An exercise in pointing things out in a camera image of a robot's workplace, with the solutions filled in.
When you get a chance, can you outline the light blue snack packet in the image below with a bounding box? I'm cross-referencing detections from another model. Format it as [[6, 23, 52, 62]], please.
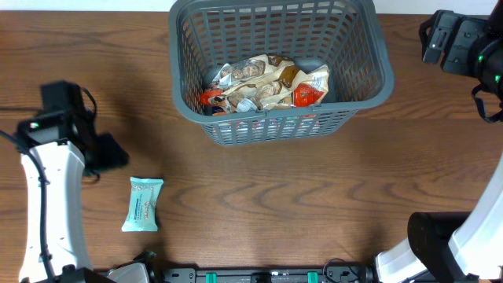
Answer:
[[121, 177, 163, 232]]

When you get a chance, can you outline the beige powder bag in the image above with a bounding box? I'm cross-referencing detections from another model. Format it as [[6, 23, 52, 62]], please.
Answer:
[[293, 64, 330, 107]]

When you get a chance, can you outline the orange spaghetti package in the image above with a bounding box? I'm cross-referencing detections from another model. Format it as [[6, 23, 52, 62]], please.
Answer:
[[200, 81, 325, 113]]

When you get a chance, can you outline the brown white snack pouch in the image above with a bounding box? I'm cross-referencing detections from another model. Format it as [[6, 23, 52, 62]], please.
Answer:
[[200, 54, 307, 113]]

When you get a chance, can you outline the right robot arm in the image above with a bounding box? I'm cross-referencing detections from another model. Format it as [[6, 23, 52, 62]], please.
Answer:
[[355, 15, 502, 257]]

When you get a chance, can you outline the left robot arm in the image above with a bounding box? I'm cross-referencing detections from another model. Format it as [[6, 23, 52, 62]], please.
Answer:
[[15, 80, 129, 282]]

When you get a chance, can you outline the grey plastic basket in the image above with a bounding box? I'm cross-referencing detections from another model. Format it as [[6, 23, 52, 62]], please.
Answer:
[[169, 0, 395, 145]]

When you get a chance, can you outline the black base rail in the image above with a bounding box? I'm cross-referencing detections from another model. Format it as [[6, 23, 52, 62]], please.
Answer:
[[160, 258, 379, 283]]

